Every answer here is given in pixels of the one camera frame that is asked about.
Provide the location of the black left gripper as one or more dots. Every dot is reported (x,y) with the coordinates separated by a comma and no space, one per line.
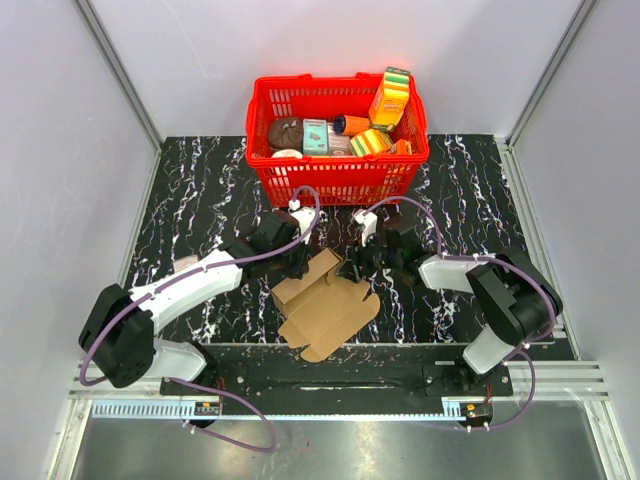
(301,269)

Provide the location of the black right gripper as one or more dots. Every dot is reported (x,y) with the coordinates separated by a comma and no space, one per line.
(351,269)

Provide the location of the brown cardboard box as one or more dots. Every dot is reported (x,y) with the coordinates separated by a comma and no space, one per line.
(322,310)

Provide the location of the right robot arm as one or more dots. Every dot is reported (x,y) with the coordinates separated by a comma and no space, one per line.
(516,300)

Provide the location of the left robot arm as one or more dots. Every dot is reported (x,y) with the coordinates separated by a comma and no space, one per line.
(121,336)

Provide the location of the teal snack box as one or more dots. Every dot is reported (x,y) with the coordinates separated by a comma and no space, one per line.
(315,137)

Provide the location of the pink small box in basket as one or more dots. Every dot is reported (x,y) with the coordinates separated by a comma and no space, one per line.
(337,144)

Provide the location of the yellow green striped box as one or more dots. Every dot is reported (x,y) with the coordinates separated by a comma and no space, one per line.
(370,142)

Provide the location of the white round lid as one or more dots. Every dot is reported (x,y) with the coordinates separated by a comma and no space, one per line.
(287,153)

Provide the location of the red plastic shopping basket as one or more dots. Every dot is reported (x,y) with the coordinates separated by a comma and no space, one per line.
(339,180)

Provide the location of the brown round cookie pack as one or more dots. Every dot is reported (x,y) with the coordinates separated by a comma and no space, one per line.
(286,133)

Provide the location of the small orange packet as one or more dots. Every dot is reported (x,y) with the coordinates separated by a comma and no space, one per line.
(401,147)

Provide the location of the orange tube with blue cap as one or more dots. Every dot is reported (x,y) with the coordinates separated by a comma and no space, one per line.
(348,125)

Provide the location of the tall orange yellow carton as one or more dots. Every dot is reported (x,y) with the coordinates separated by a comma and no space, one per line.
(390,100)

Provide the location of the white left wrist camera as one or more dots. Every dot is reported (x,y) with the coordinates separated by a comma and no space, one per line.
(307,218)

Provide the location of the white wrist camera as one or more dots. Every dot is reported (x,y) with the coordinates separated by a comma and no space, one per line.
(367,225)
(307,218)

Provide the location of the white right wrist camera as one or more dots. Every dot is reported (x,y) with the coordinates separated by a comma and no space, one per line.
(367,225)

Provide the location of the aluminium frame rail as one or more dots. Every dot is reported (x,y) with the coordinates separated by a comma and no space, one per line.
(103,42)

